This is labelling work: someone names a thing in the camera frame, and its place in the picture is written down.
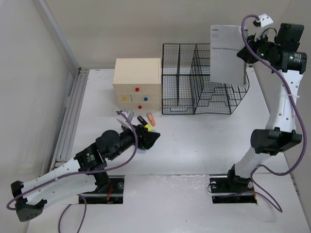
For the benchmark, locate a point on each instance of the aluminium rail left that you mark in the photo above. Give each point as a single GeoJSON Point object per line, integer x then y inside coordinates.
{"type": "Point", "coordinates": [64, 143]}

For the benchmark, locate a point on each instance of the beige wooden drawer cabinet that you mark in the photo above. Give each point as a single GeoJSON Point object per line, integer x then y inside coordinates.
{"type": "Point", "coordinates": [137, 71]}

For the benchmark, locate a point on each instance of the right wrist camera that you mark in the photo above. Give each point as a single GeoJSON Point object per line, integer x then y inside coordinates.
{"type": "Point", "coordinates": [262, 24]}

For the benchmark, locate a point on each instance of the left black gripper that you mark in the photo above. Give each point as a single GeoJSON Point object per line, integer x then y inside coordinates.
{"type": "Point", "coordinates": [147, 139]}

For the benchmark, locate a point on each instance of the yellow black highlighter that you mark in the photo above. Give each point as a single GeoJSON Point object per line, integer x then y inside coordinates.
{"type": "Point", "coordinates": [144, 123]}

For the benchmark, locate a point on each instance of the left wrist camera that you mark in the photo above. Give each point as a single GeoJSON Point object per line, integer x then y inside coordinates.
{"type": "Point", "coordinates": [124, 117]}

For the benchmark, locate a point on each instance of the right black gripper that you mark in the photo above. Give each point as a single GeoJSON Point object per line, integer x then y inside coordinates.
{"type": "Point", "coordinates": [247, 56]}

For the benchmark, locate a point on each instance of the white instruction booklet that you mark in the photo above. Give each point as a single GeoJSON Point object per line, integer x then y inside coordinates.
{"type": "Point", "coordinates": [225, 67]}

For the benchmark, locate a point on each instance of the orange highlighter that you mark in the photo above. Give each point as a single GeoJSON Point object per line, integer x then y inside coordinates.
{"type": "Point", "coordinates": [151, 119]}

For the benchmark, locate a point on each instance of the black wire mesh organizer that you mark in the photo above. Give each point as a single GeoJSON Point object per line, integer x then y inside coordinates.
{"type": "Point", "coordinates": [186, 85]}

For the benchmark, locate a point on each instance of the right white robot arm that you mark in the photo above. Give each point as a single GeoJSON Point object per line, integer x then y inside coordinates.
{"type": "Point", "coordinates": [279, 134]}

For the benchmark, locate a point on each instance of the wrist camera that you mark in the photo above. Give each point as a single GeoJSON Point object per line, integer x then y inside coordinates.
{"type": "Point", "coordinates": [124, 117]}
{"type": "Point", "coordinates": [262, 24]}

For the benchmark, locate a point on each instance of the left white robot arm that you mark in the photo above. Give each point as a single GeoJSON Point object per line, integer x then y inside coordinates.
{"type": "Point", "coordinates": [85, 172]}

